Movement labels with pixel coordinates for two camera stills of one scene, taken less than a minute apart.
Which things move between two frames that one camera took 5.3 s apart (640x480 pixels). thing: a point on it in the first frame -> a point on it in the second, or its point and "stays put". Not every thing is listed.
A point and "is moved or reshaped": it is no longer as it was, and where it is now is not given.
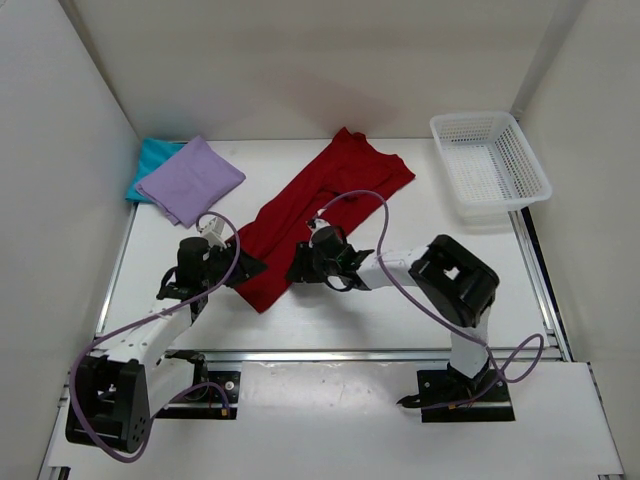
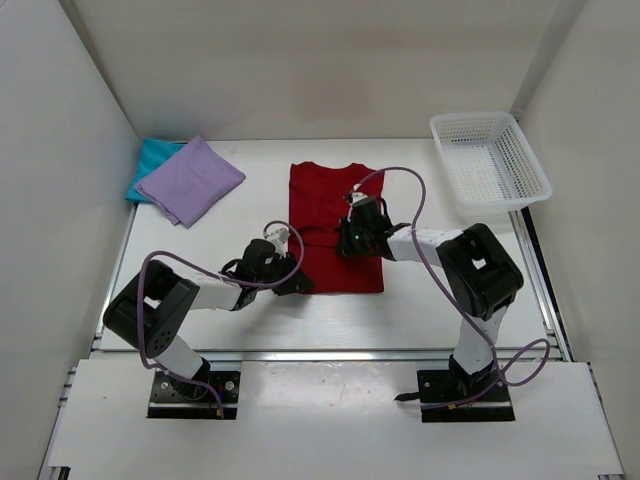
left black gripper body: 221,261 -> 282,267
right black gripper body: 314,268 -> 358,239
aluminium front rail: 544,357 stays put
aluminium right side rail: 550,307 stays put
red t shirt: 349,182 is moved or reshaped
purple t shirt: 190,182 stays put
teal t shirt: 155,153 stays put
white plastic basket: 490,163 stays put
